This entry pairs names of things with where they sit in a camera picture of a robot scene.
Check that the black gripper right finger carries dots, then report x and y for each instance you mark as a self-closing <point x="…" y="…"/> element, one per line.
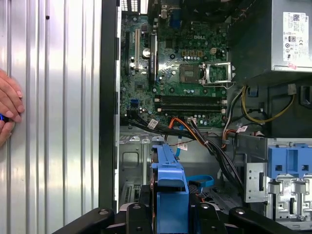
<point x="207" y="219"/>

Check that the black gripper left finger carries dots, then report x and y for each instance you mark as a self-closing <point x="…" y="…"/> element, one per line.
<point x="136" y="219"/>

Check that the hard disk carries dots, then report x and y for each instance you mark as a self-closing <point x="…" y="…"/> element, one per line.
<point x="170" y="209"/>

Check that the grey metal disk bay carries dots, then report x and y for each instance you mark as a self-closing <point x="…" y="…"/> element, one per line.
<point x="131" y="158"/>

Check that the person's right hand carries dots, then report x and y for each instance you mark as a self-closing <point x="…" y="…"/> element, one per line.
<point x="5" y="132"/>

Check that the person's left hand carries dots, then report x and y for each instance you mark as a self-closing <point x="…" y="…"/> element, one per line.
<point x="9" y="97"/>

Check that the grey metal drive cage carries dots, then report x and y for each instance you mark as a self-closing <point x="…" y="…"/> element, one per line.
<point x="253" y="180"/>

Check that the blue plastic drive latch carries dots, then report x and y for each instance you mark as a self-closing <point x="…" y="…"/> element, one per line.
<point x="292" y="158"/>

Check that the black RAM slot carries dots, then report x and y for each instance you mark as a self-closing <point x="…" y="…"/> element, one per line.
<point x="190" y="112"/>
<point x="190" y="101"/>
<point x="190" y="108"/>
<point x="190" y="97"/>

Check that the blue board connector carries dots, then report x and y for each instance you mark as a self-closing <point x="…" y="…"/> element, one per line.
<point x="135" y="103"/>

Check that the black PC case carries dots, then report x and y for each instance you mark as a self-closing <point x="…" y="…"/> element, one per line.
<point x="107" y="97"/>

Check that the CPU socket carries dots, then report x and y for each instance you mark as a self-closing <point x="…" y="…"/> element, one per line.
<point x="190" y="73"/>

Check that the metal socket cover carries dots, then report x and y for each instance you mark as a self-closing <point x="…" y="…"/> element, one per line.
<point x="229" y="72"/>

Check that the long black expansion slot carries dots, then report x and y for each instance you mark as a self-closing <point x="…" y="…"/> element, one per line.
<point x="152" y="58"/>

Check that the short black expansion slot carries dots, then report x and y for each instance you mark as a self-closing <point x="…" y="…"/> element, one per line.
<point x="127" y="53"/>

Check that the silver coin battery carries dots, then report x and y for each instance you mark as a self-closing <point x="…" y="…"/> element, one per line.
<point x="146" y="52"/>

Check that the white expansion slot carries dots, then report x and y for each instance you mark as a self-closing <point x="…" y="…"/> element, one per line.
<point x="137" y="48"/>

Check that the green motherboard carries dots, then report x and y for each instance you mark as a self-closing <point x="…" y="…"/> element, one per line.
<point x="175" y="34"/>

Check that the grey power supply unit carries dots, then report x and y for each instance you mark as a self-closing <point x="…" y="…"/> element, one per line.
<point x="256" y="36"/>

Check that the blue VGA port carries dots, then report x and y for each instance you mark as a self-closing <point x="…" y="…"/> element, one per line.
<point x="176" y="19"/>

